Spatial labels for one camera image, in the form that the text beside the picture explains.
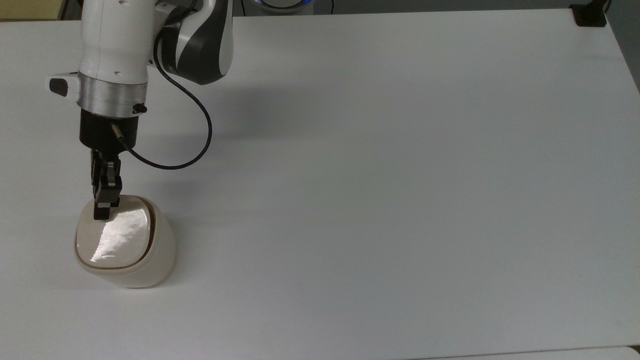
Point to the black table clamp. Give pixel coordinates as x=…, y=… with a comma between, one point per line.
x=590, y=16

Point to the cream plastic trash bin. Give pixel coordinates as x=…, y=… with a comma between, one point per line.
x=162, y=255

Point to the light wooden furniture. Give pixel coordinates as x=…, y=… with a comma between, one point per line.
x=30, y=9

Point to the cream trash bin lid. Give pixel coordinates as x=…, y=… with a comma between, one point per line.
x=125, y=235

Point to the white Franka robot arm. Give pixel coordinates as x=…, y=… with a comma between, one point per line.
x=115, y=40

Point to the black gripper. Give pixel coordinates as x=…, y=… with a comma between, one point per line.
x=100, y=132

